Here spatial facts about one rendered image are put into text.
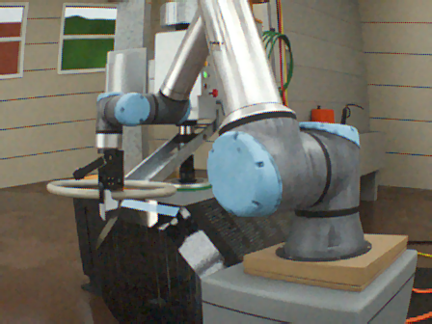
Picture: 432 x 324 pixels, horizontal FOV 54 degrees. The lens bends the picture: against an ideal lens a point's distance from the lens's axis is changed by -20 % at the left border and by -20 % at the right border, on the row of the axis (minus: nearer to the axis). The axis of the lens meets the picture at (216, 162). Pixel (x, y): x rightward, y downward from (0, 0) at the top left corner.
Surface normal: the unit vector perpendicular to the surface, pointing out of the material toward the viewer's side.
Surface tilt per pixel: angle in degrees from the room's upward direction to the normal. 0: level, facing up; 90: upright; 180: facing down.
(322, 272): 90
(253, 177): 92
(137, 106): 89
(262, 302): 90
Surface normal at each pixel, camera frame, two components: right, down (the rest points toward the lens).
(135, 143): -0.09, 0.12
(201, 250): -0.03, -0.41
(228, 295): -0.66, 0.11
